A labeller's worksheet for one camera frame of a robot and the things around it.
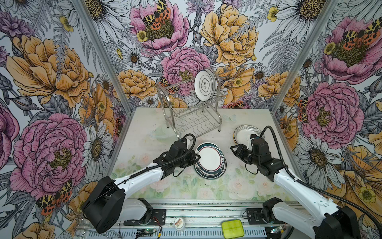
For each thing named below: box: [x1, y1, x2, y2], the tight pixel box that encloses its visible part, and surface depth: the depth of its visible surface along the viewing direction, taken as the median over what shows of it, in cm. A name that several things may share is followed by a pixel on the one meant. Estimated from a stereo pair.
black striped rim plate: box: [232, 124, 266, 149], surface depth 107 cm
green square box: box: [221, 219, 245, 239], surface depth 72 cm
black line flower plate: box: [193, 68, 217, 103], surface depth 89 cm
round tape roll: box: [174, 217, 186, 231], surface depth 65 cm
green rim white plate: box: [193, 151, 228, 180], surface depth 87 cm
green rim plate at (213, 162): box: [193, 142, 228, 180], surface depth 87 cm
